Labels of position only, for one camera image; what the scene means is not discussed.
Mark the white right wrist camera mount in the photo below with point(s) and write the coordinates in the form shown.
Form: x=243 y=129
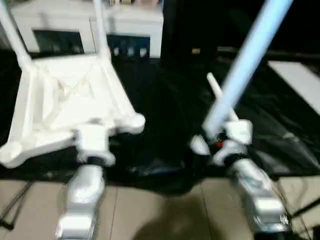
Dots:
x=240 y=135

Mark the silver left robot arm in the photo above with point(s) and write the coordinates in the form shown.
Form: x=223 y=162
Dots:
x=85 y=190

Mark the small yellow label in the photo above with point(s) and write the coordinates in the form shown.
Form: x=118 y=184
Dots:
x=195 y=50

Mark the small white cup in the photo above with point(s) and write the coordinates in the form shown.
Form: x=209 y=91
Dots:
x=116 y=51

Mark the white plastic table leg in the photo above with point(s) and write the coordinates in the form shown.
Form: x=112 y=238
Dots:
x=101 y=30
x=13 y=32
x=250 y=50
x=215 y=85

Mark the black mat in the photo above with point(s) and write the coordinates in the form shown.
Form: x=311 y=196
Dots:
x=175 y=112

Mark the white sideboard cabinet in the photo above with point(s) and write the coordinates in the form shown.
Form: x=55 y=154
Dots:
x=137 y=22

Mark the white printed jar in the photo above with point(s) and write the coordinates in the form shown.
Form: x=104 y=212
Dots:
x=130 y=51

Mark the white flat board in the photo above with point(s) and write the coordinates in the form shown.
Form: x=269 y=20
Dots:
x=297 y=80

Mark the black metal stand bar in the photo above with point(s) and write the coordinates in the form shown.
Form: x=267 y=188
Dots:
x=15 y=205
x=306 y=208

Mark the black metal rail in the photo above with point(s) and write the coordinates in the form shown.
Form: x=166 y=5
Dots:
x=262 y=53

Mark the white candle cup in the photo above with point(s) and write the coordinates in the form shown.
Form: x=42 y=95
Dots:
x=142 y=52

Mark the white plastic table top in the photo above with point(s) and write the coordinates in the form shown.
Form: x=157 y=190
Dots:
x=70 y=100

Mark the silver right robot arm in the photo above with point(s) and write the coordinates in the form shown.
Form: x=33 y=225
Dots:
x=255 y=190

